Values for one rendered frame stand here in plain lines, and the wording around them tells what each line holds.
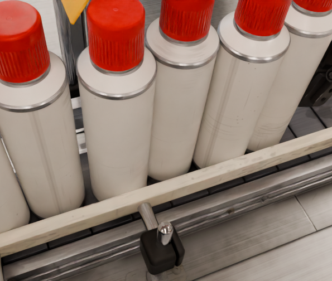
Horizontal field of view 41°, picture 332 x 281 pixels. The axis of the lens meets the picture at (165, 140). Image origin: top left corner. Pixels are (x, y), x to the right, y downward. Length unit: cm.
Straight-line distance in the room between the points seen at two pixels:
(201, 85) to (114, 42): 9
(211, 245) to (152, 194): 11
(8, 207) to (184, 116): 15
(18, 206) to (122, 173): 9
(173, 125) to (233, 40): 8
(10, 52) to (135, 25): 7
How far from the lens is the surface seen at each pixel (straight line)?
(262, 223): 48
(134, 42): 26
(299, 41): 34
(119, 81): 27
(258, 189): 44
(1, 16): 26
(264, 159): 41
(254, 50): 31
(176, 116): 33
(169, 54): 29
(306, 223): 49
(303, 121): 50
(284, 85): 38
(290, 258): 41
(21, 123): 28
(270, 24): 30
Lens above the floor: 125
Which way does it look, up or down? 55 degrees down
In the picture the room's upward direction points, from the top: 8 degrees clockwise
